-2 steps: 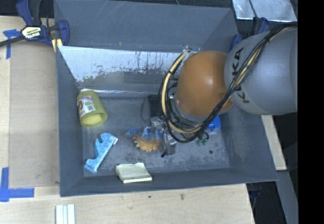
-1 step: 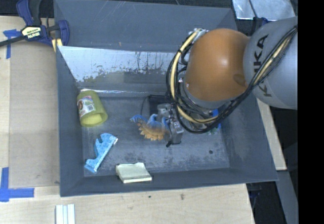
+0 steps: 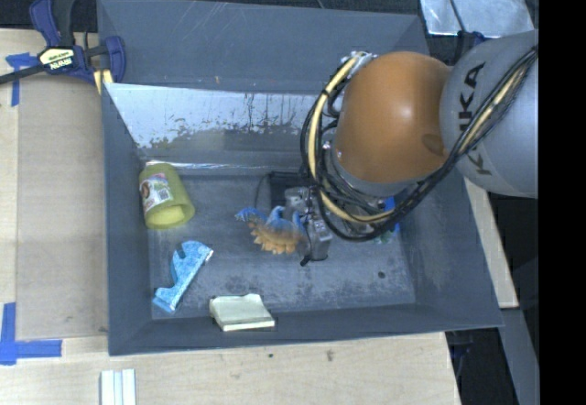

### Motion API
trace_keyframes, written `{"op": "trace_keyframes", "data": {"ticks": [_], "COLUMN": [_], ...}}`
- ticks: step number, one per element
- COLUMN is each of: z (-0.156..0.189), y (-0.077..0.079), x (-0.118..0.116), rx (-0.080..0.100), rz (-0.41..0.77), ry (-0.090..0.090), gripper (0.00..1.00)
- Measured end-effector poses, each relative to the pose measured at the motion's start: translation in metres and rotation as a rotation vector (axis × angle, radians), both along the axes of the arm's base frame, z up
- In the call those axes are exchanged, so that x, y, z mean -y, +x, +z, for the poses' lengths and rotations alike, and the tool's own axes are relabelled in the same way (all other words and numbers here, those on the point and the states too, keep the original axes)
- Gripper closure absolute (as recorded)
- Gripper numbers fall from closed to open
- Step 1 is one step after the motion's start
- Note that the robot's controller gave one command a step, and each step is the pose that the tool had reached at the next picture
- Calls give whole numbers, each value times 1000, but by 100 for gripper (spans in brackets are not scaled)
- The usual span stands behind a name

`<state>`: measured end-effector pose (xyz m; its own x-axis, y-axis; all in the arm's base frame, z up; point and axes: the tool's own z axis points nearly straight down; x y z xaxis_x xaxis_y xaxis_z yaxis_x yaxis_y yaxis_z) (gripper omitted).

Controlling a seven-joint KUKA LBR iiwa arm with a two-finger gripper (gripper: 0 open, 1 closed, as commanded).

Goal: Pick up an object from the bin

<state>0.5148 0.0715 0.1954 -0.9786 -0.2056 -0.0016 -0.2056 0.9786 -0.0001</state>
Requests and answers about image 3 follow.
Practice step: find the pale wood flat board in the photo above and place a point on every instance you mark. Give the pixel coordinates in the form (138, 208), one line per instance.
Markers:
(59, 211)

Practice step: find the blue and orange toy dinosaur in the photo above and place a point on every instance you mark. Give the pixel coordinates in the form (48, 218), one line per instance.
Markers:
(277, 236)

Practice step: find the blue notched sponge piece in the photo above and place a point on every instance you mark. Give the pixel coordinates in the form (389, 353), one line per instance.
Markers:
(185, 272)

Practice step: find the yellow-green cup with label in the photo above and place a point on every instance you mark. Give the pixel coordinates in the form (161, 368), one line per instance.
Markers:
(166, 201)

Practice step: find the black cylinder on white bracket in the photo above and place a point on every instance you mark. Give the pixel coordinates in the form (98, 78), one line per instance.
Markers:
(304, 261)

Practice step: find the grey metal bin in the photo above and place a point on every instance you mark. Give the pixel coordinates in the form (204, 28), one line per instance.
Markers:
(256, 50)

